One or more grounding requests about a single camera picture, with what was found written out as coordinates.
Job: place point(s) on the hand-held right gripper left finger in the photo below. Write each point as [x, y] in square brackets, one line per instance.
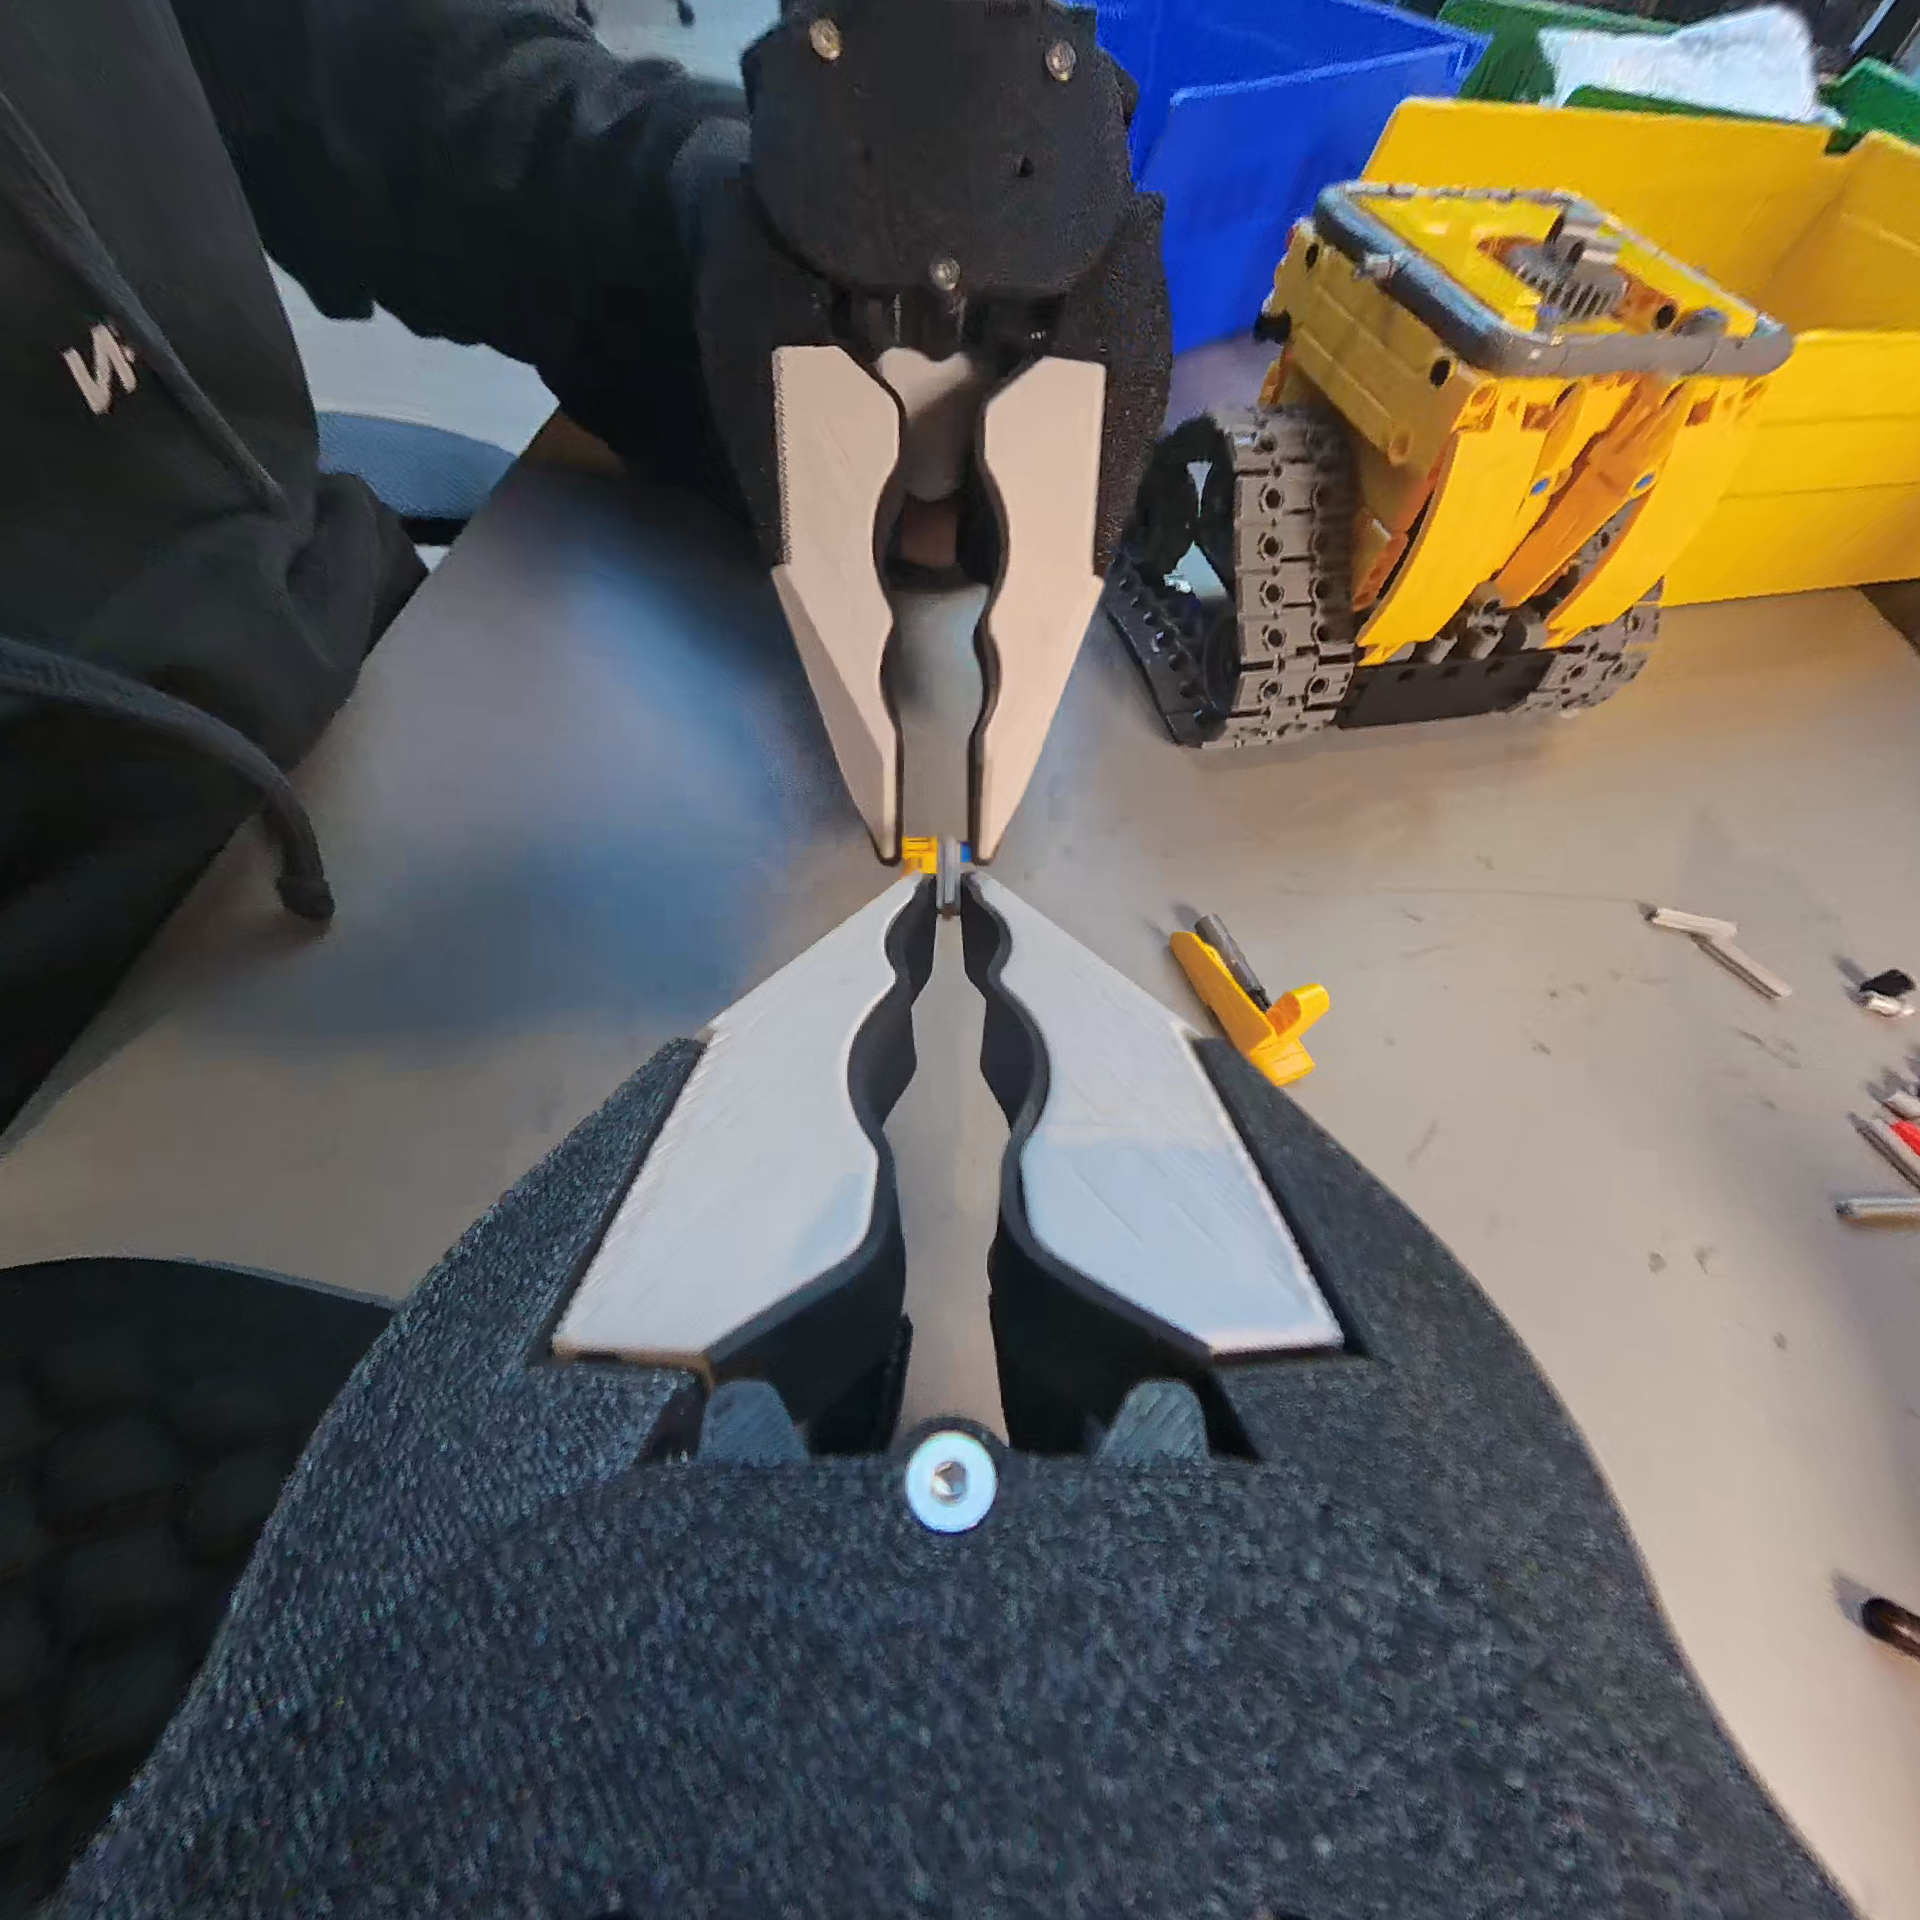
[738, 1200]

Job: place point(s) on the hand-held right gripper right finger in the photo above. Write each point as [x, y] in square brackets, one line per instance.
[1171, 1187]

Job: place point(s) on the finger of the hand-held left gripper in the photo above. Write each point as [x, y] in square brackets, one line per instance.
[827, 510]
[1045, 539]

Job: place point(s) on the yellow brick piece grey axle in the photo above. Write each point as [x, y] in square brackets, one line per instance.
[1247, 1007]

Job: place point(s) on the yellow tracked brick vehicle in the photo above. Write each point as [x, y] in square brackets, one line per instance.
[1440, 451]

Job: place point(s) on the grey desk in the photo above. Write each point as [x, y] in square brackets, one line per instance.
[1563, 1141]

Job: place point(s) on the blue plastic bin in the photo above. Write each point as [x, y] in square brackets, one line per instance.
[1293, 152]

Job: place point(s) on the pile of small brick parts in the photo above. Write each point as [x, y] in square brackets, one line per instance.
[1891, 1126]

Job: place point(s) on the yellow plastic bin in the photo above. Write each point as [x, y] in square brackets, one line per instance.
[1803, 392]

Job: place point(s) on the white plastic bag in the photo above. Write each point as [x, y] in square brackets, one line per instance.
[1736, 59]

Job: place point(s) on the small dark brick pin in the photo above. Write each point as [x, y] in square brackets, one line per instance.
[1894, 1627]

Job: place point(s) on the green plastic bin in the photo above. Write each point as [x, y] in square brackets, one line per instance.
[1876, 91]

